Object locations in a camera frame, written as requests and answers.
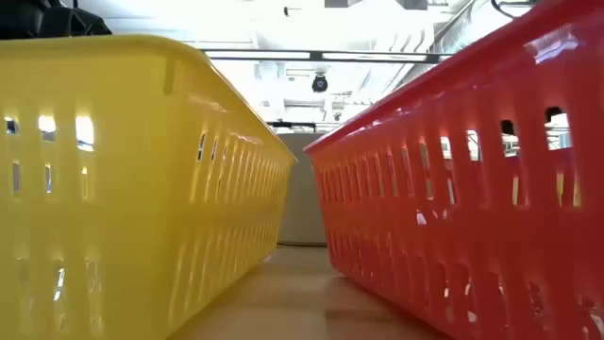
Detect black overhead frame beam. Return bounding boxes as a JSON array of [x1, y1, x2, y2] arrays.
[[200, 48, 454, 65]]

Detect silver ventilation duct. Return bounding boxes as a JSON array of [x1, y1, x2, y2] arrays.
[[391, 0, 496, 91]]

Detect red plastic slotted basket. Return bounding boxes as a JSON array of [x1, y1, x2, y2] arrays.
[[303, 0, 604, 340]]

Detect yellow plastic slotted basket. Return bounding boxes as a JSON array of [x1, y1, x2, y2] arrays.
[[0, 33, 297, 340]]

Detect grey plastic basket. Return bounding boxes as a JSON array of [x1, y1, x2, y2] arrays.
[[277, 131, 327, 247]]

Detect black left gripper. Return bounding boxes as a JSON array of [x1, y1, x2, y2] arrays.
[[40, 4, 113, 38]]

